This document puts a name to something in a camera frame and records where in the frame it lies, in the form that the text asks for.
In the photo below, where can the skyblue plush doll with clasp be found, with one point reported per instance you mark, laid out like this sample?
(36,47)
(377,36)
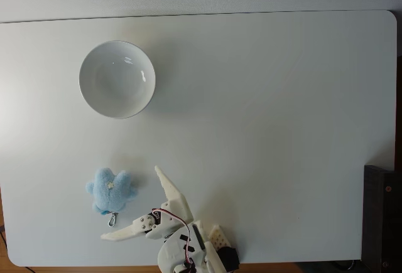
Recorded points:
(110,191)

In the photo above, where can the white ceramic bowl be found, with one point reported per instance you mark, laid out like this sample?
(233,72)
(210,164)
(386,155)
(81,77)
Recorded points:
(116,80)

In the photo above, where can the black table clamp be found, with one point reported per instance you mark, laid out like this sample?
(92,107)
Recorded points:
(230,256)

